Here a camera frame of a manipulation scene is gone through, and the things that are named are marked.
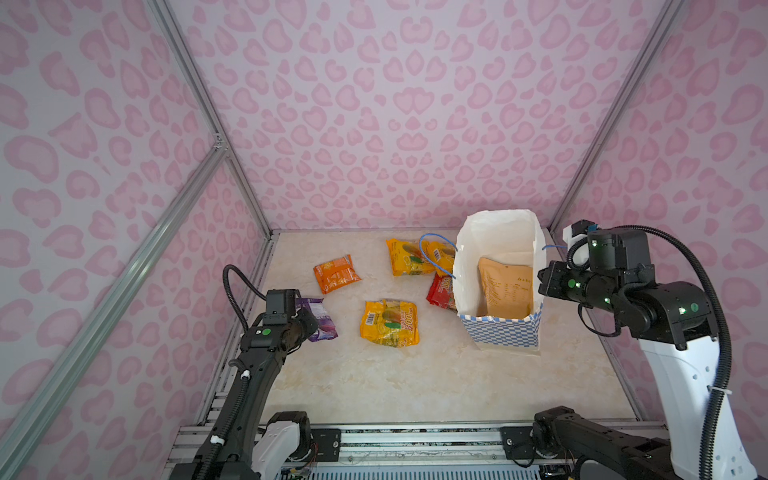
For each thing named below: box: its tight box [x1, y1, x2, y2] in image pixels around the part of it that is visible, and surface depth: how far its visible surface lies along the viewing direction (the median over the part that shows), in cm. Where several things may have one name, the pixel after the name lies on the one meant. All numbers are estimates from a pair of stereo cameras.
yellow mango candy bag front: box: [360, 299, 420, 347], surface depth 92 cm
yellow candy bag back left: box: [386, 239, 425, 276], surface depth 106 cm
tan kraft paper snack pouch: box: [478, 257, 534, 319], surface depth 88 cm
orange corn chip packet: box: [313, 254, 362, 295], surface depth 106 cm
